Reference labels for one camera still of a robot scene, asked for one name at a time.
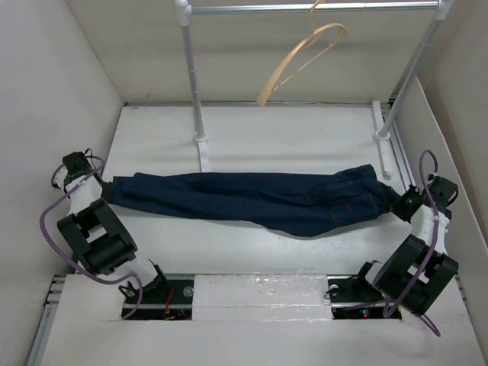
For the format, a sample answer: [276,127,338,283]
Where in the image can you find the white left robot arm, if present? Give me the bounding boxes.
[51,151,170,303]

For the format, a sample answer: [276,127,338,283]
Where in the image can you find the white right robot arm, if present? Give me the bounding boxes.
[352,175,458,318]

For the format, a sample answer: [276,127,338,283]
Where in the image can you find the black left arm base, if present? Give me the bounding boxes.
[118,278,194,321]

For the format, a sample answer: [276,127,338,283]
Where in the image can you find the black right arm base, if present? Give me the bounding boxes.
[324,275,385,320]

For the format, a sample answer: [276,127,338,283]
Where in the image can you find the metal clothes rack frame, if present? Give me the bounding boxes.
[175,1,454,178]

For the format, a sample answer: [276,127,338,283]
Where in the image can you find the beige plastic clothes hanger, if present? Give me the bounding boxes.
[256,1,349,107]

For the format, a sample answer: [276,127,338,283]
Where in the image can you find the dark blue denim trousers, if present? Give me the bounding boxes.
[108,165,400,238]

